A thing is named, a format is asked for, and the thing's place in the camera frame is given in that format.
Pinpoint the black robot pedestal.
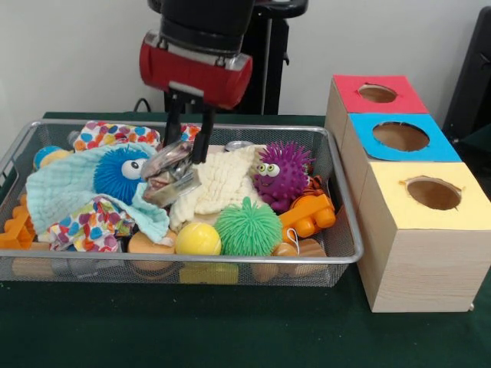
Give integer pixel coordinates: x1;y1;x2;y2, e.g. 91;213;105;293
148;0;308;116

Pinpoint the blue spiky rubber ball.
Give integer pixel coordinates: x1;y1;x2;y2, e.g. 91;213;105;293
94;147;152;205

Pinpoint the green spiky rubber ball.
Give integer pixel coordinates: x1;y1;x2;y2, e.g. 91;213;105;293
213;198;283;257

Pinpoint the small colourful dotted cloth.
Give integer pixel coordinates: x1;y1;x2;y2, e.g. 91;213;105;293
48;195;136;252

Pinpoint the wooden box with three holes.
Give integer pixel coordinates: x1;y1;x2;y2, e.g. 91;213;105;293
326;74;491;314

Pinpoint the small blue yellow ball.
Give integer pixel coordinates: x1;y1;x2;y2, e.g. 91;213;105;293
32;145;74;170

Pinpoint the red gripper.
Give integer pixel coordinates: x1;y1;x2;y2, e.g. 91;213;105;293
139;31;254;165

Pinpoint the purple spiky ball with eyes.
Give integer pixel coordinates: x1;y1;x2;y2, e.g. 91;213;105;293
252;140;314;213

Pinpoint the tan orange ball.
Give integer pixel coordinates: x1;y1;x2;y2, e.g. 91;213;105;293
127;230;177;269

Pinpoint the dark green table cloth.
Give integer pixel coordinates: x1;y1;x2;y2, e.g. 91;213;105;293
0;111;491;368

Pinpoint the orange toy building block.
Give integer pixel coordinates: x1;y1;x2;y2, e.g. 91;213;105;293
278;190;336;245

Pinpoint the silver crushed can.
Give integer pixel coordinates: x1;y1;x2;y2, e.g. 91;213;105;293
140;140;203;209

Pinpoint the shallow clear mesh bin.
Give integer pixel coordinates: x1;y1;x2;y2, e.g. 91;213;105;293
0;119;365;288

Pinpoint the cream white cloth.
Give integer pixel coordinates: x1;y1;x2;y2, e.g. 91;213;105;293
169;146;265;231

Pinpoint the black panel stand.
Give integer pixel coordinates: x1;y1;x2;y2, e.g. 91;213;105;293
445;8;491;143

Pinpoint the mint green cloth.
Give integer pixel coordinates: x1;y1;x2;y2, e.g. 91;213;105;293
27;142;173;243

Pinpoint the small orange plastic toy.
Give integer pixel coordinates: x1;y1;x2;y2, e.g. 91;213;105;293
0;195;38;251

